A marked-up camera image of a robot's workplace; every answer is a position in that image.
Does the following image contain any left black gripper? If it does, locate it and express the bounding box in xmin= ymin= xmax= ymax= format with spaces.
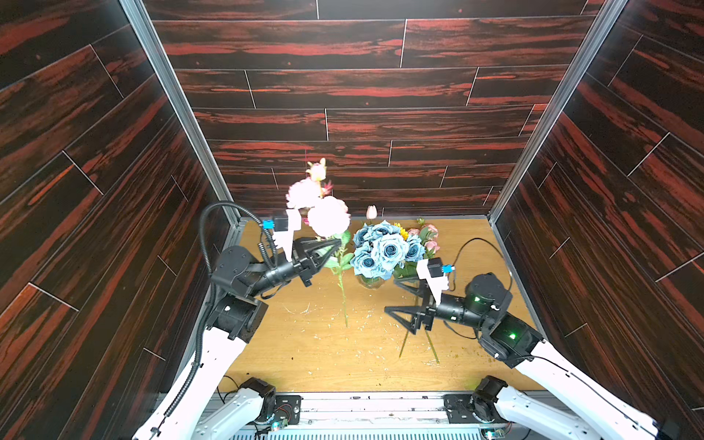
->
xmin=244 ymin=241 xmax=336 ymax=304

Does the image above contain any pink peony flower stem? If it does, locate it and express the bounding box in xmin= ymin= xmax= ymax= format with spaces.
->
xmin=284 ymin=158 xmax=354 ymax=329

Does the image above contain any pale pink flower stem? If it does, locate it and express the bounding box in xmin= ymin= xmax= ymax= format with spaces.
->
xmin=406 ymin=219 xmax=439 ymax=267

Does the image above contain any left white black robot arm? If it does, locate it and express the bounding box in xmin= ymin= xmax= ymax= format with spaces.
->
xmin=134 ymin=238 xmax=342 ymax=439

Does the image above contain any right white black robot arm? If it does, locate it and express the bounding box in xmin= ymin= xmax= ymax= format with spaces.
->
xmin=385 ymin=273 xmax=681 ymax=439

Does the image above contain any clear glass vase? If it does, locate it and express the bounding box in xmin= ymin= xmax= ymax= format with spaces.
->
xmin=357 ymin=275 xmax=386 ymax=290

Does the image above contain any blue rose bouquet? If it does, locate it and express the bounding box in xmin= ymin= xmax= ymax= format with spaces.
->
xmin=350 ymin=221 xmax=416 ymax=281

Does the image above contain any small pink flower bud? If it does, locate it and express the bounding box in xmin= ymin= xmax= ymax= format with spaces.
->
xmin=366 ymin=205 xmax=379 ymax=220

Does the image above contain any small yellow flower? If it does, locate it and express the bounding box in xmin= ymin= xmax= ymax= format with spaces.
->
xmin=395 ymin=223 xmax=409 ymax=240

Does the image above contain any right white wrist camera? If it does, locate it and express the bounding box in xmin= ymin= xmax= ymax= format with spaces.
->
xmin=416 ymin=258 xmax=455 ymax=304

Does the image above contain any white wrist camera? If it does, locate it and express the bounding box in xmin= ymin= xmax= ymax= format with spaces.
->
xmin=416 ymin=258 xmax=455 ymax=304
xmin=262 ymin=209 xmax=303 ymax=261

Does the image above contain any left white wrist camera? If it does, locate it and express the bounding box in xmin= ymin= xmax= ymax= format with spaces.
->
xmin=262 ymin=209 xmax=303 ymax=261

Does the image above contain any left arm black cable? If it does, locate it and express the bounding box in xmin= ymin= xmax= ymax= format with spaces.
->
xmin=147 ymin=201 xmax=279 ymax=440

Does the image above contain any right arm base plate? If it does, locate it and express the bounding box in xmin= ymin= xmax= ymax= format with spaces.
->
xmin=443 ymin=392 xmax=512 ymax=425

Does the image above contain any front aluminium rail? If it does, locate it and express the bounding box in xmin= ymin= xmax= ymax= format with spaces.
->
xmin=194 ymin=391 xmax=612 ymax=440

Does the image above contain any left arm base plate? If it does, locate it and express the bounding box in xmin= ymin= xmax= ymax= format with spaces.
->
xmin=249 ymin=394 xmax=303 ymax=426

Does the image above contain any left aluminium frame post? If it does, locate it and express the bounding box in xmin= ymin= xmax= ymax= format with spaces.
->
xmin=118 ymin=0 xmax=233 ymax=202

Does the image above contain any aluminium frame post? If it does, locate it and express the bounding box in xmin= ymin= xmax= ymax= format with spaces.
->
xmin=488 ymin=0 xmax=628 ymax=228
xmin=118 ymin=0 xmax=233 ymax=202

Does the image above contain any right aluminium frame post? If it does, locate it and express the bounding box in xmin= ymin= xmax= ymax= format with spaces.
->
xmin=488 ymin=0 xmax=628 ymax=228

